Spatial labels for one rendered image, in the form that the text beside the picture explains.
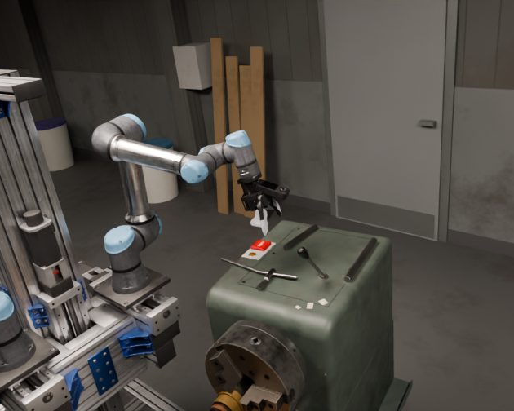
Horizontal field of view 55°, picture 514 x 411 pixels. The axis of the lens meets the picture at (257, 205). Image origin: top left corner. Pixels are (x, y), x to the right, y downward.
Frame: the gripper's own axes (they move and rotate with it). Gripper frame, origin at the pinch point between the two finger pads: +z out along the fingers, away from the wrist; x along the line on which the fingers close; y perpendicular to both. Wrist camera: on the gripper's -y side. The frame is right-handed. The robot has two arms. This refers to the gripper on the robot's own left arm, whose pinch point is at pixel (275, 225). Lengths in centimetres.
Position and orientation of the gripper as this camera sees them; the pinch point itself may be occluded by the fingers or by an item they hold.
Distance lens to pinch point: 175.9
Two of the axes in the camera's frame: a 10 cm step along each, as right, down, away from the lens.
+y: -8.6, 1.5, 4.9
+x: -3.8, 4.3, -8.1
